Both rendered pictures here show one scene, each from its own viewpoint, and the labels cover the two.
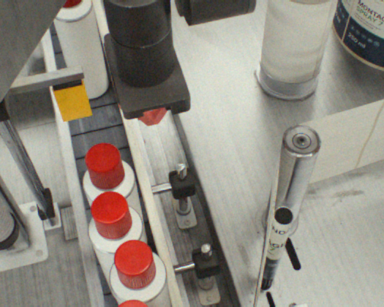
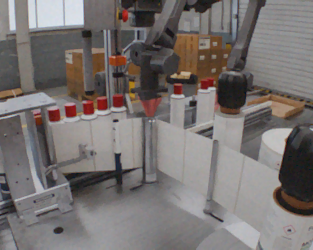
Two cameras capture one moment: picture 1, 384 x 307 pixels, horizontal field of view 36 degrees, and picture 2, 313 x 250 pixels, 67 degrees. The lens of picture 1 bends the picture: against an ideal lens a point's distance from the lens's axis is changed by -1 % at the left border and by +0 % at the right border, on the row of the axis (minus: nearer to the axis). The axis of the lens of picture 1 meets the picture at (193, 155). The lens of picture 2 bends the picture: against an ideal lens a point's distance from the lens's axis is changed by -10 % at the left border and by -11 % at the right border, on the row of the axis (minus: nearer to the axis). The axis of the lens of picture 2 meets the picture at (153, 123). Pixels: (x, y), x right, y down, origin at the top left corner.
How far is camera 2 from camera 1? 73 cm
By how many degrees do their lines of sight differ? 60
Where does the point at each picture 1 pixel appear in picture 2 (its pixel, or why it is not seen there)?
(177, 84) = (145, 90)
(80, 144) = not seen: hidden behind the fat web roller
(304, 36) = (216, 133)
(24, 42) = (95, 24)
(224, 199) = not seen: hidden behind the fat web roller
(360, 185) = (184, 198)
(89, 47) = (174, 112)
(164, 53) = (145, 77)
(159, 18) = (145, 62)
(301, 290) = (120, 192)
